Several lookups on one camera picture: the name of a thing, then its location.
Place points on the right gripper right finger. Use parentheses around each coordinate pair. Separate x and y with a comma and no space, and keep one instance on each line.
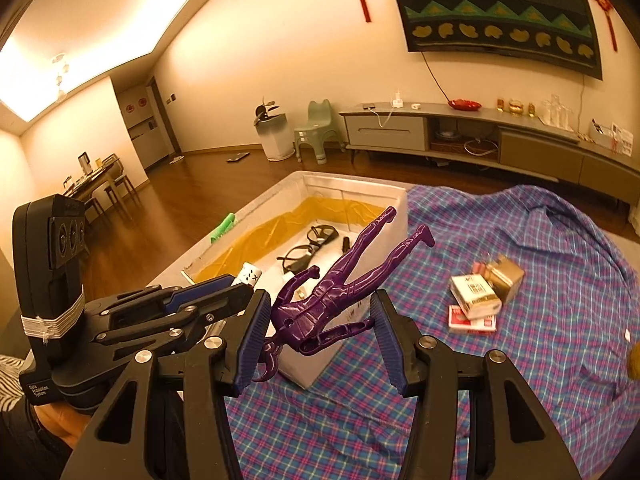
(511,434)

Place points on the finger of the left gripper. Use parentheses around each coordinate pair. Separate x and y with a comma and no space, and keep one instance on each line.
(188,295)
(206,317)

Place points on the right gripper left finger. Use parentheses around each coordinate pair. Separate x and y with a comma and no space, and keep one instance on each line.
(165,417)

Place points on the purple action figure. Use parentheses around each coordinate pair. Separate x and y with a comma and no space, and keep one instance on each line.
(310,300)

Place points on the black eyeglasses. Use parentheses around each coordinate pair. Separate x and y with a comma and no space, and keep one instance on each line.
(298,258)

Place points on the person's left hand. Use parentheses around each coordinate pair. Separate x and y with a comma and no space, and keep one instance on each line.
(63,422)

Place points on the red playing card pack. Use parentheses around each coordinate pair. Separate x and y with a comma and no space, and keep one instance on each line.
(459,323)

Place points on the green phone stand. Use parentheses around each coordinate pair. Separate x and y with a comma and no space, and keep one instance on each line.
(223,227)

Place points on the white carton box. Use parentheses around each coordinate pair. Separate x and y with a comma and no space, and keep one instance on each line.
(474,296)

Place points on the pink binder clip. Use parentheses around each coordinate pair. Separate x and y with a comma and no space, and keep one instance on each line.
(479,267)

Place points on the gold metal box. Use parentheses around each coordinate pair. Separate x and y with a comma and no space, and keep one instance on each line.
(505,277)

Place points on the blue plaid shirt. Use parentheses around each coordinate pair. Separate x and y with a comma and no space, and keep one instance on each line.
(568,331)

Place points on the white foam box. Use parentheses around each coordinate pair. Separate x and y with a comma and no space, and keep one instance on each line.
(279,220)

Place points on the dining table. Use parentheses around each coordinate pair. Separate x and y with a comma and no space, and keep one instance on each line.
(84,188)

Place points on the black remote on floor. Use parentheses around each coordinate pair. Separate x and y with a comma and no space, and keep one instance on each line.
(238,157)

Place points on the dining chair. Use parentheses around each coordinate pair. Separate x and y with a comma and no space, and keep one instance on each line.
(117,174)

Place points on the white trash bin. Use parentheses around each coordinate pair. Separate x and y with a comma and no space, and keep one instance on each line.
(276,137)

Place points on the potted plant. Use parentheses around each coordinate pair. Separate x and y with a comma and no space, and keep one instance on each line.
(263,111)

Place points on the green plastic chair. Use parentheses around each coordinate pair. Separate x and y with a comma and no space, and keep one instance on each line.
(320,127)

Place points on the gold foil bag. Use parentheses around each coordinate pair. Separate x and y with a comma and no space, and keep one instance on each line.
(633,362)

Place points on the grey tv cabinet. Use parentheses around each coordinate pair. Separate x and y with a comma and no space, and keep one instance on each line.
(494,139)

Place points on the red dish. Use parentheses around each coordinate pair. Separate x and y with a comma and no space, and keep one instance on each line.
(465,105)

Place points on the white charger on cabinet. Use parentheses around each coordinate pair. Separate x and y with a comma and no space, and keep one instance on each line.
(397,101)

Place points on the glass cups set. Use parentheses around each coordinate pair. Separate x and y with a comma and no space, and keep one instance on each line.
(554,113)

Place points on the red chinese knot right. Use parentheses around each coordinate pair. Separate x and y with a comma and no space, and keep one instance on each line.
(607,8)

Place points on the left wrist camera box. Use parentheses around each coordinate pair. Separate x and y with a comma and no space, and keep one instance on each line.
(48,237)

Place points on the wall television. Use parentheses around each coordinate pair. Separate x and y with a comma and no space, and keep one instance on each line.
(557,32)

